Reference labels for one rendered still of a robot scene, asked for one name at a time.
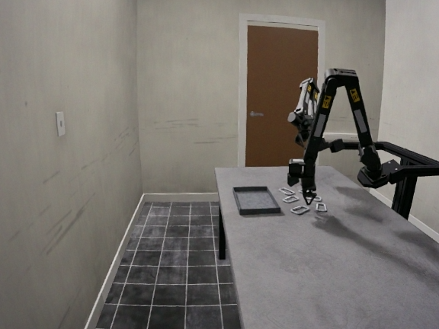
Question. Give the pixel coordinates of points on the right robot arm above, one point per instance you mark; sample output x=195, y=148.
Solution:
x=307, y=100

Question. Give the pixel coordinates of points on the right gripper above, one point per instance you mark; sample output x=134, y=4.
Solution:
x=302, y=136

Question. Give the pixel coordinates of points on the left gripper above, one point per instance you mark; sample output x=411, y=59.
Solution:
x=312, y=187

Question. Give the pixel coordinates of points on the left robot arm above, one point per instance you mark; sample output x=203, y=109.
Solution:
x=336, y=78

